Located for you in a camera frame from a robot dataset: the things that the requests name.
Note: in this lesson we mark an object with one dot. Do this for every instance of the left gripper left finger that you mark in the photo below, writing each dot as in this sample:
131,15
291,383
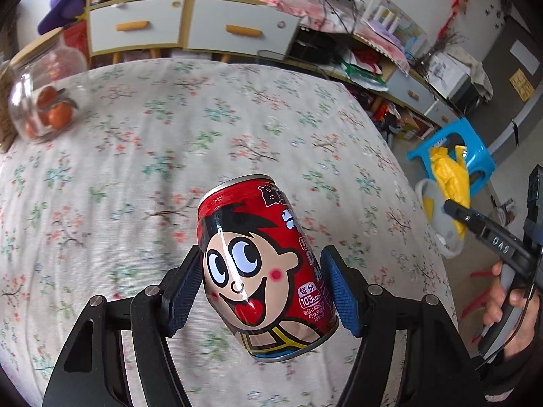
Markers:
90,370

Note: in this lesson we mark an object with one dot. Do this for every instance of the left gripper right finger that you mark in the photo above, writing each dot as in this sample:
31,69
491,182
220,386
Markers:
437,369

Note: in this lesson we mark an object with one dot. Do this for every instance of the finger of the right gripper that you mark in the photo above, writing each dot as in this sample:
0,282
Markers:
466,220

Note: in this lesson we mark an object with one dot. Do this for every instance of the yellow snack wrapper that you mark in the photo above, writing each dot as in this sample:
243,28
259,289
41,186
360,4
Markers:
451,173

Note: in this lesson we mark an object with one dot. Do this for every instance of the red cartoon drink can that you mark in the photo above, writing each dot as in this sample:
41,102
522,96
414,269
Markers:
260,273

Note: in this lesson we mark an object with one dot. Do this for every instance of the white trash bin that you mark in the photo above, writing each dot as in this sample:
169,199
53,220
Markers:
448,240

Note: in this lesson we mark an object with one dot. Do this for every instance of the person's right hand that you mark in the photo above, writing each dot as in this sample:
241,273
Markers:
509,318

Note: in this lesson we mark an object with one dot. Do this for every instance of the blue plastic stool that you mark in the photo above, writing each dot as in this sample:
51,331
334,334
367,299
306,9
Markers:
479,163

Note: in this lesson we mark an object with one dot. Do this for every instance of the low tv cabinet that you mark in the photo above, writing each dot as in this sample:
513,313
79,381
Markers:
356,61

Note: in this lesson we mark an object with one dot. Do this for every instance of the white microwave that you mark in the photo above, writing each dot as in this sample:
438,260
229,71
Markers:
451,79

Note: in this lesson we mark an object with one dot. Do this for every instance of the floral tablecloth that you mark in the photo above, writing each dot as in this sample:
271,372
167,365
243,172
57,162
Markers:
109,206

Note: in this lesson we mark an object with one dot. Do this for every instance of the plastic jar of snacks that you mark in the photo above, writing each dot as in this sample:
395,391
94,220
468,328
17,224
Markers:
8,132

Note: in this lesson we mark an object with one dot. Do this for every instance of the glass jar with oranges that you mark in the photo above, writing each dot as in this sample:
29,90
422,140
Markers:
51,90

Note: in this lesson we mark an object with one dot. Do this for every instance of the pink cloth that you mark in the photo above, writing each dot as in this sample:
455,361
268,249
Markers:
322,15

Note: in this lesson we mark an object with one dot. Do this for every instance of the right grey drawer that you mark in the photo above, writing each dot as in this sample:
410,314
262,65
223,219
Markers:
234,27

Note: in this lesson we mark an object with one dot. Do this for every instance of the grey drawer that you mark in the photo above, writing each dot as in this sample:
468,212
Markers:
234,27
133,25

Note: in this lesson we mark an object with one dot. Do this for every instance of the left grey drawer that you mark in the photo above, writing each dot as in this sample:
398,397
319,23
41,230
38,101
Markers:
133,25

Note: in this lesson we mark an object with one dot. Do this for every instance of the wooden shelf cabinet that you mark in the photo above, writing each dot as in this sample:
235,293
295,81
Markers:
186,8

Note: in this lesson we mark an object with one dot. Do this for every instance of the purple plush toy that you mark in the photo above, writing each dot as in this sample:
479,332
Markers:
61,13

